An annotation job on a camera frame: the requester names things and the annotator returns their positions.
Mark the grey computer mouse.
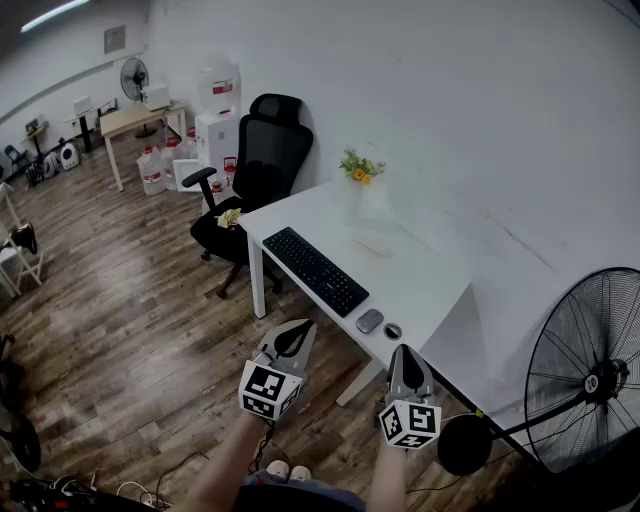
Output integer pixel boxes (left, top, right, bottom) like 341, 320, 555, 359
355, 308, 386, 335

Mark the white water dispenser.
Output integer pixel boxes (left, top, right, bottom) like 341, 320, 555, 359
194, 112, 242, 211

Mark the grey wall panel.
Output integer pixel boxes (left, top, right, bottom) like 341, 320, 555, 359
103, 24, 128, 56

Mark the ceiling light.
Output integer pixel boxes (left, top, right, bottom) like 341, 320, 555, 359
19, 0, 92, 34

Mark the person's left shoe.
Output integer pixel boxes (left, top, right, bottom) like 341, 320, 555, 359
265, 459, 292, 484

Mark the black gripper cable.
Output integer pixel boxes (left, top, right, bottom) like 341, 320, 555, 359
247, 418, 277, 475

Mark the white ribbed vase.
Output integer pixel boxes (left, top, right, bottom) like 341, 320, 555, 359
355, 179, 378, 222

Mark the yellow flower bouquet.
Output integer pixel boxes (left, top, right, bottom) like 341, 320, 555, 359
338, 145, 388, 187

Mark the black bag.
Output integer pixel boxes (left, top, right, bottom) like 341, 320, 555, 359
9, 221, 39, 256

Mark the white rack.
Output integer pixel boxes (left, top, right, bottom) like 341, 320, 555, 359
0, 181, 46, 300

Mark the black office chair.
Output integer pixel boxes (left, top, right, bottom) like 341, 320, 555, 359
180, 92, 316, 301

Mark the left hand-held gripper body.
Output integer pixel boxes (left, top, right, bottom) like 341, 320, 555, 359
238, 349, 304, 422

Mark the black pedestal fan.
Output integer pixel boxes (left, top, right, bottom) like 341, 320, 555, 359
119, 56, 159, 140

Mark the bundle of floor cables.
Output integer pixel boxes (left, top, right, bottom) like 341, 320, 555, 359
0, 451, 212, 512

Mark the crumpled yellow paper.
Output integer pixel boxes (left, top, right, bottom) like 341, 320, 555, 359
215, 207, 244, 233

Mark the black wheeled vehicle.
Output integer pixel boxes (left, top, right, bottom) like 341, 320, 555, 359
0, 333, 43, 475

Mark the white flat board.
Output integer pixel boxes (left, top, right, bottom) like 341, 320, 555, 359
171, 157, 204, 194

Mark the person's dark clothing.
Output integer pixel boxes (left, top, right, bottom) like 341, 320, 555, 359
232, 471, 367, 512

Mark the small black side desk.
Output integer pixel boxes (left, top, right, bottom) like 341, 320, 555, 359
24, 118, 51, 162

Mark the black folding chair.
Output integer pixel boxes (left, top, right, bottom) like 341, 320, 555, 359
3, 144, 32, 177

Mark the black keyboard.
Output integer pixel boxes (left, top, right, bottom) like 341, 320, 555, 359
261, 226, 371, 319

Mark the white round device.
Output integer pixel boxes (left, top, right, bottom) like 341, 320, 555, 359
41, 150, 64, 180
58, 141, 82, 173

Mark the large black floor fan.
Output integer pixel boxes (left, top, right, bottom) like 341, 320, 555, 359
436, 266, 640, 477

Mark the person's right forearm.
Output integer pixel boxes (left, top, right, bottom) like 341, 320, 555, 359
363, 438, 410, 512

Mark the white desk black leg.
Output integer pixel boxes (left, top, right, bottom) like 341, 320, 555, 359
63, 99, 119, 154

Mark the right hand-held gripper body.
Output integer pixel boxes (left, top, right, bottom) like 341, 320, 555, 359
377, 397, 443, 451

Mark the person's left forearm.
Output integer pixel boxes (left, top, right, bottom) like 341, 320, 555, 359
169, 410, 275, 512

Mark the light wooden table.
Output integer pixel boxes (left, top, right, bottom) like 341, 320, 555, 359
99, 101, 188, 193

